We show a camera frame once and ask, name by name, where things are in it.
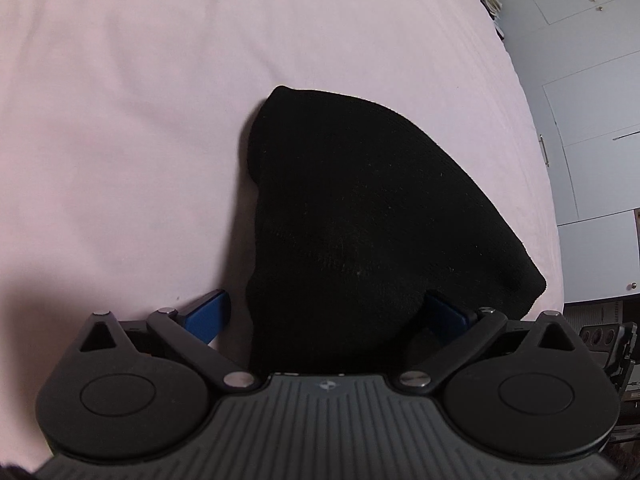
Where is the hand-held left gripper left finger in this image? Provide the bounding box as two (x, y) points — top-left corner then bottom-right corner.
(77, 289), (258, 392)

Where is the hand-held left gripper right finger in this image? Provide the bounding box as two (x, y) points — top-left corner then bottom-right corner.
(392, 292), (581, 393)

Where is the black knit beanie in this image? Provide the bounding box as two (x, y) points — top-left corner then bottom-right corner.
(235, 85), (547, 376)

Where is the bed with pink sheet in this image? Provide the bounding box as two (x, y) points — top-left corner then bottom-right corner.
(0, 0), (566, 468)

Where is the white wardrobe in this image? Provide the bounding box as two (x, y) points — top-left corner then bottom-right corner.
(462, 0), (640, 306)

